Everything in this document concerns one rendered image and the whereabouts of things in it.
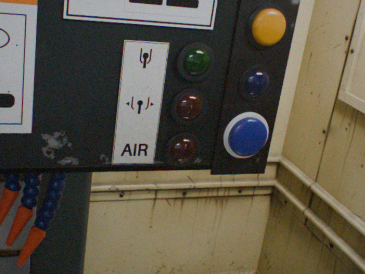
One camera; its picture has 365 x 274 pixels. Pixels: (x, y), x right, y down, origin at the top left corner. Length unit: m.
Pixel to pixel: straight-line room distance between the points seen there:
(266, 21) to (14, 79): 0.17
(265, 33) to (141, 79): 0.09
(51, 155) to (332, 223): 1.24
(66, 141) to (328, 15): 1.27
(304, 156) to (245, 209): 0.28
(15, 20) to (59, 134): 0.08
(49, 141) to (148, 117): 0.07
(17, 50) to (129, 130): 0.09
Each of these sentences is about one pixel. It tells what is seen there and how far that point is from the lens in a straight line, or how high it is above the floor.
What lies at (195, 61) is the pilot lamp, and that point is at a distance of 0.38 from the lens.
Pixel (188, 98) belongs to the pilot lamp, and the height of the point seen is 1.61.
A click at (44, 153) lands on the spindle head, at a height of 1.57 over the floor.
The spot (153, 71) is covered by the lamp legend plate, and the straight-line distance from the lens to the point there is 0.38.
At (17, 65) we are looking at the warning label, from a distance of 0.36.
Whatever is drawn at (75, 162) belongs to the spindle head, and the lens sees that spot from 0.39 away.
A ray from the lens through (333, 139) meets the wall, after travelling 1.54.
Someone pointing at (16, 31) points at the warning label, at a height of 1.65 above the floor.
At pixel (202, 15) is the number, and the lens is 0.38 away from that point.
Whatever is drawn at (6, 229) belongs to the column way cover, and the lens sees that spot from 1.15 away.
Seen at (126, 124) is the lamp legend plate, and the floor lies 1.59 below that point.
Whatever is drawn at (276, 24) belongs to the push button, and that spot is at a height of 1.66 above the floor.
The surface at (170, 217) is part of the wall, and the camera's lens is 1.71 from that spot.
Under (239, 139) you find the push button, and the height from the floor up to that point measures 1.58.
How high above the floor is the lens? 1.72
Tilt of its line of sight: 21 degrees down
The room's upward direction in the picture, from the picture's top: 8 degrees clockwise
